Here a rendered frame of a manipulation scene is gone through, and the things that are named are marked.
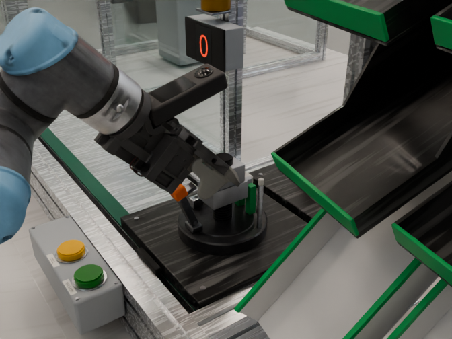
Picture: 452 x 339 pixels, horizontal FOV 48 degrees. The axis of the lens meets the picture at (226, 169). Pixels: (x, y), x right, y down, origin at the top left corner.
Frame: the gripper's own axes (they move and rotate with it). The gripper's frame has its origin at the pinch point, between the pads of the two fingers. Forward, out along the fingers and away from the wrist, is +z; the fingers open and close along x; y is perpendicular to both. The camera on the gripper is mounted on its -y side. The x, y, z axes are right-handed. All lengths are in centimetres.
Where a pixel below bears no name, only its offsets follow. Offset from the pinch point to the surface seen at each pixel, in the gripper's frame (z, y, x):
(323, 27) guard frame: 75, -67, -81
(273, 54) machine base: 78, -51, -98
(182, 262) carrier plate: 0.4, 14.5, 3.8
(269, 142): 42, -14, -37
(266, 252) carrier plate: 8.1, 6.4, 8.8
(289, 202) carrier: 16.4, -2.3, 0.3
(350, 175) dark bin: -13.2, -5.6, 27.5
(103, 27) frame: 6, -12, -75
